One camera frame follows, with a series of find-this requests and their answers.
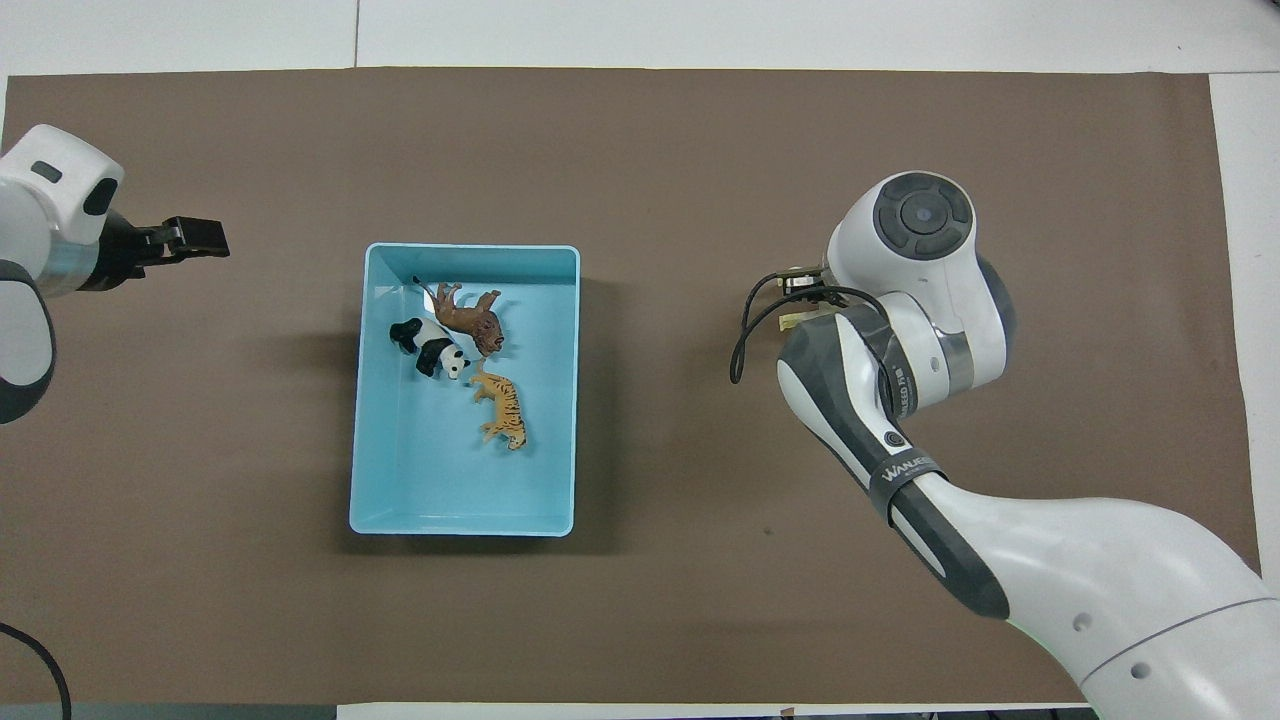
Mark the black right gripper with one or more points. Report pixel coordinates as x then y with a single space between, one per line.
803 282

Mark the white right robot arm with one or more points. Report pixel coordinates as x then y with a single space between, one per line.
1050 560

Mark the light blue storage box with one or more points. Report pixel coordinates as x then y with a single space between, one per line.
430 480

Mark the orange tiger toy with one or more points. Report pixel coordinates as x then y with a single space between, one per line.
503 405

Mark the brown table mat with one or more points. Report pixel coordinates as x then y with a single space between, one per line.
680 560

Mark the cream white horse toy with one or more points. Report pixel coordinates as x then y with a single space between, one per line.
797 320

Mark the black and white panda toy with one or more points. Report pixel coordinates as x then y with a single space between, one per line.
432 350

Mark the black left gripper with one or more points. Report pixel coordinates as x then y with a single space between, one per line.
125 252

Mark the brown lion toy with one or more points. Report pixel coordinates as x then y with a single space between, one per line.
470 315

